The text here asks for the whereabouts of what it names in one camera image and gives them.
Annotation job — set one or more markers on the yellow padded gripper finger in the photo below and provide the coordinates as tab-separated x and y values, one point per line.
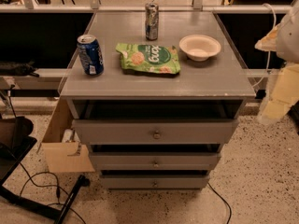
282	92

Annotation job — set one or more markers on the grey drawer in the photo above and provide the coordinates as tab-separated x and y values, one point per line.
152	132
166	179
154	157

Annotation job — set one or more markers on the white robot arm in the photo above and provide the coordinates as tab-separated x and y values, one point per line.
283	39

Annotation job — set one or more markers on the grey drawer cabinet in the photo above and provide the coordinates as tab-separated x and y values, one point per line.
215	89

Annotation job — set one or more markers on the grey bottom drawer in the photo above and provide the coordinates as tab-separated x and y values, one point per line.
166	179

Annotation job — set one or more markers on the grey top drawer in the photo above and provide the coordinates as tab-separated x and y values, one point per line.
152	132

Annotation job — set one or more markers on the white paper bowl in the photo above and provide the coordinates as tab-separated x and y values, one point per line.
199	47

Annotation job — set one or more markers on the green snack bag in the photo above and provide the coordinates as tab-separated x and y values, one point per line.
149	58

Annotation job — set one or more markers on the silver tall can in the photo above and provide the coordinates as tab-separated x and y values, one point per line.
152	21

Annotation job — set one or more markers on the blue soda can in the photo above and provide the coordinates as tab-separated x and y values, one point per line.
90	55

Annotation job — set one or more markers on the cardboard box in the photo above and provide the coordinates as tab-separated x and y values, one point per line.
63	152

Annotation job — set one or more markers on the black cloth item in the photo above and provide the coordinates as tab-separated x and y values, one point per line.
17	69

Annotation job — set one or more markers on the metal rail frame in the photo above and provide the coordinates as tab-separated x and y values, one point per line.
93	3

